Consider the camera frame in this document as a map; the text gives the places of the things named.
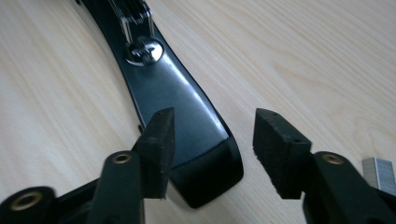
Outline silver staple strip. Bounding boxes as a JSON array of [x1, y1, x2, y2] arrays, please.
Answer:
[[361, 157, 396, 196]]

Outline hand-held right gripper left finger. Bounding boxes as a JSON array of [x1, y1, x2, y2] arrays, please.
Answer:
[[132, 107, 176, 200]]

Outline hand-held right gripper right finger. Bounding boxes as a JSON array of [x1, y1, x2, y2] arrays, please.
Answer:
[[252, 107, 313, 200]]

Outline black stapler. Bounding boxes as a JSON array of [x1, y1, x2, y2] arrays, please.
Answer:
[[75, 0, 245, 209]]

